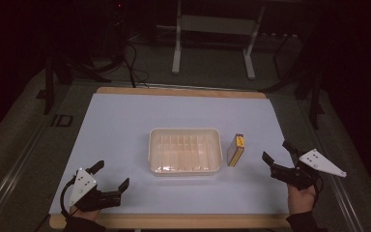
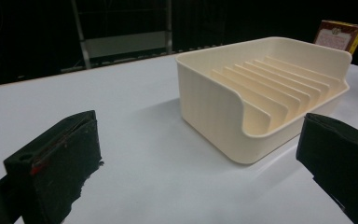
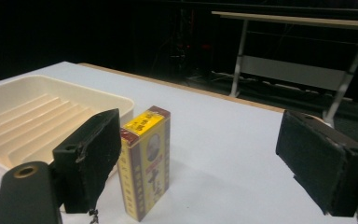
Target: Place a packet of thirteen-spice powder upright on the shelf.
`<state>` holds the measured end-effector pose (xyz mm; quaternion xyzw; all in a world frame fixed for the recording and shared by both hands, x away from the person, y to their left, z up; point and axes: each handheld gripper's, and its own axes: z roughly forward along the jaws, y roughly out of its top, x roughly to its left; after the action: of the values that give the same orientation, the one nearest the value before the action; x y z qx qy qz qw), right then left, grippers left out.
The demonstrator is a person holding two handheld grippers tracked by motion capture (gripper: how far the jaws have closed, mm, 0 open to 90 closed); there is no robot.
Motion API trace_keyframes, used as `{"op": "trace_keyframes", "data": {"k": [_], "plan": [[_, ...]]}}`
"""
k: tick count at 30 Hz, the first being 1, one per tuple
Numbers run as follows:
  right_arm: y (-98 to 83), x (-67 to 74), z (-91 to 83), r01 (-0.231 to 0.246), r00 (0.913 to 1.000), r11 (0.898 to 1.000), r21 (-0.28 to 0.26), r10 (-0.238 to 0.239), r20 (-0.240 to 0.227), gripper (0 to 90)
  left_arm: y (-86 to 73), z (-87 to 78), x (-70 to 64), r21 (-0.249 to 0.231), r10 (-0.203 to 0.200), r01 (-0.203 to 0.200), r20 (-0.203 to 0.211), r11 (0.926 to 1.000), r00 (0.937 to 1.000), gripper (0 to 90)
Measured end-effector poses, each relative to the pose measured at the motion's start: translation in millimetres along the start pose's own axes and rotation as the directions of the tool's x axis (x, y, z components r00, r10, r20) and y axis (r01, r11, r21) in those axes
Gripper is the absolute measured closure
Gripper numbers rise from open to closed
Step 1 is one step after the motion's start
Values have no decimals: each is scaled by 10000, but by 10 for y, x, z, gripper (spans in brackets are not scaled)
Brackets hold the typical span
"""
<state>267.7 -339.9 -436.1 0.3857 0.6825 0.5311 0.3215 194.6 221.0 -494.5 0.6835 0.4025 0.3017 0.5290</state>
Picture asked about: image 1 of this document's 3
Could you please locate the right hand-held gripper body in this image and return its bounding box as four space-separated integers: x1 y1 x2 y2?
270 148 348 191

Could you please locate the black tripod stand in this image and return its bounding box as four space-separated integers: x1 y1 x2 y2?
36 52 113 116
259 32 326 131

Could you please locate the white metal stand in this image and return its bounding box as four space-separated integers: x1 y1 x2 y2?
171 0 267 80

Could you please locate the black floor cable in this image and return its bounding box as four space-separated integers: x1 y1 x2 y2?
121 41 151 89

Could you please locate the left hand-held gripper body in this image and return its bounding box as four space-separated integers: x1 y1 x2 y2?
68 167 123 213

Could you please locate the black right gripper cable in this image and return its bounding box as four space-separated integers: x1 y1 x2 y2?
312 176 325 205

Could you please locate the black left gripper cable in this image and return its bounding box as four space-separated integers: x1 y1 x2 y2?
59 178 79 218

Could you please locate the dark equipment tower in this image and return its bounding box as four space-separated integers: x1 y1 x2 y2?
104 0 128 66

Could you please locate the black rectangular bracket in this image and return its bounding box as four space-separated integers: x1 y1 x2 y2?
50 113 74 128

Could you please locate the person's left hand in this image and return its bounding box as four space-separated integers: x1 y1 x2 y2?
69 207 101 222

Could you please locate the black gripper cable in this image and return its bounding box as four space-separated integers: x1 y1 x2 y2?
59 178 79 218
312 176 325 205

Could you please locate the white plastic tray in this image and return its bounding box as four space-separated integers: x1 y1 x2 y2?
147 127 224 177

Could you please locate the yellow box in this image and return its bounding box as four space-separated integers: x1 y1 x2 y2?
226 132 246 168

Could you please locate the light blue table sheet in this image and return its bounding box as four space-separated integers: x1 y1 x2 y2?
48 93 290 216

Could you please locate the person's right hand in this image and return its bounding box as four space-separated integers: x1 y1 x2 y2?
287 184 318 216

